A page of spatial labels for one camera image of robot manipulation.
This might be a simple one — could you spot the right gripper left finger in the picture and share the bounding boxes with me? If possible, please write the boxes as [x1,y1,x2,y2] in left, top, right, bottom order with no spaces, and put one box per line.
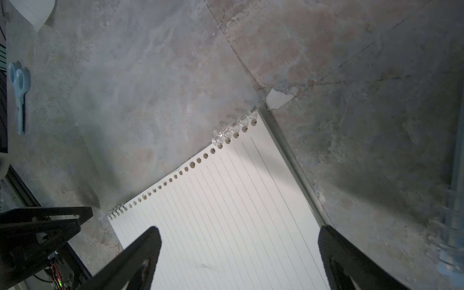
[79,226,162,290]

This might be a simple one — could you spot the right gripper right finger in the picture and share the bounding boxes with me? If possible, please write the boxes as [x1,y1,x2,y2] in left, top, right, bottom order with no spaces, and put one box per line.
[318,225,407,290]

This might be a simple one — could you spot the cream lined spiral notebook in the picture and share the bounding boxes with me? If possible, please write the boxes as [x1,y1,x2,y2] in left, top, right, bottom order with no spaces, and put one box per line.
[108,111,329,290]

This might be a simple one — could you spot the torn lined paper page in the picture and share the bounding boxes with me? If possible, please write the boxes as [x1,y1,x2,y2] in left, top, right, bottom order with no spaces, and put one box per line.
[10,0,56,32]

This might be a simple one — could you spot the light blue spiral notebook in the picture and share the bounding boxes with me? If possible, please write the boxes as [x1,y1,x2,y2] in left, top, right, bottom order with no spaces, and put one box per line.
[438,105,464,287]

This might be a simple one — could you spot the light blue scissors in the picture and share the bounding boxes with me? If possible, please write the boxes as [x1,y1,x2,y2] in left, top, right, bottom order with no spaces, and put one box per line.
[7,62,31,135]

